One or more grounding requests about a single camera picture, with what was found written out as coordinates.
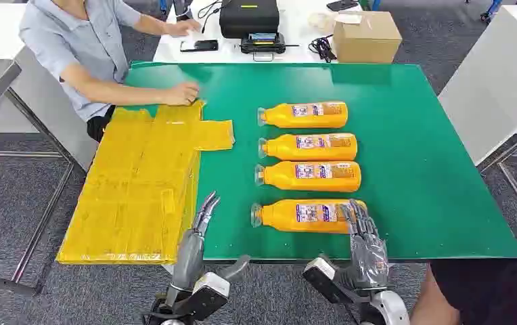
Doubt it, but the black remote controller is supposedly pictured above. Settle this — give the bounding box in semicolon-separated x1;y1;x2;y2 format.
240;32;300;62

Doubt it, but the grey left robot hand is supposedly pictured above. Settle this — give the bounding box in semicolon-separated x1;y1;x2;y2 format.
168;191;251;293

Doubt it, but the orange drink bottle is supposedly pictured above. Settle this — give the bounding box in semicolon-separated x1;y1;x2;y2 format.
258;132;359;162
250;199;368;234
254;160;363;193
256;101;349;129

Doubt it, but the dark phone at table edge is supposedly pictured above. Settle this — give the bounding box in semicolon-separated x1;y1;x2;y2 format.
325;0;360;12

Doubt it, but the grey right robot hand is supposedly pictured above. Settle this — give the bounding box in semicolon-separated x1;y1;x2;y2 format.
331;198;390;297

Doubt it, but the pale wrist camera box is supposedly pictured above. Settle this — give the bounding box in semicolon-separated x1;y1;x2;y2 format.
185;272;231;322
302;255;344;306

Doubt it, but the black upright device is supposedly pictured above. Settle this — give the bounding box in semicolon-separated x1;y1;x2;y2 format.
172;0;194;22

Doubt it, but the clear tape roll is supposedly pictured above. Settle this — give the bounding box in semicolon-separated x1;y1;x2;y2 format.
307;12;338;33

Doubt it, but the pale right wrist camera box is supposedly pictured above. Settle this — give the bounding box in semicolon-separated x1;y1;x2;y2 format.
302;255;344;306

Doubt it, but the black coiled cable bundle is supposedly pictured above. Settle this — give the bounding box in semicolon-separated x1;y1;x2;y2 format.
307;35;338;64

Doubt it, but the yellow sheet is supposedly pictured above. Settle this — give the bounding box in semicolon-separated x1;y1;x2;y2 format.
55;99;236;266

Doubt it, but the green table mat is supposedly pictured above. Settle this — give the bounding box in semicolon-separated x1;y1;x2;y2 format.
124;62;517;262

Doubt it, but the black smartphone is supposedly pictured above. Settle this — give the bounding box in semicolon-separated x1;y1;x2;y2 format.
179;39;219;53

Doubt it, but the person's left hand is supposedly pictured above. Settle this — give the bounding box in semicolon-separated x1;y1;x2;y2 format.
165;18;202;38

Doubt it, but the seated person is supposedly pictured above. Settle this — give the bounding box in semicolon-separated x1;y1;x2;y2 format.
18;0;202;144

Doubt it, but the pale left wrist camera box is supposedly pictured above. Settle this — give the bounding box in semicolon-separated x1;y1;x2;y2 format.
185;272;231;322

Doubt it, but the white desk with equipment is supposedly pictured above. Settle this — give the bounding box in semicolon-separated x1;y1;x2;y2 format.
152;0;376;64

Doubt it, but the black carrying case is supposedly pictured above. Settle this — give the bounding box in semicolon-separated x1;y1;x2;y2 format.
219;0;281;39

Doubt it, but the blue wheeled base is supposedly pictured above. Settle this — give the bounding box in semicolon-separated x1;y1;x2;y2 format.
480;0;504;22

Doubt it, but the white table with steel legs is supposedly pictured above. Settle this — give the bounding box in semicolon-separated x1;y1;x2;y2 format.
437;4;517;243

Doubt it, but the black loose cable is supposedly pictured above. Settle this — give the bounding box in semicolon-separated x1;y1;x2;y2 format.
197;0;226;34

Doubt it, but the brown cardboard box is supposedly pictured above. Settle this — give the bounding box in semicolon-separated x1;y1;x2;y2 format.
332;10;403;64

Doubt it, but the person's right hand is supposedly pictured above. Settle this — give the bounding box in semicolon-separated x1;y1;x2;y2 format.
162;82;201;107

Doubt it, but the person beside the robot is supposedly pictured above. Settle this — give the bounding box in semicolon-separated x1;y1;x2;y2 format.
409;259;517;325

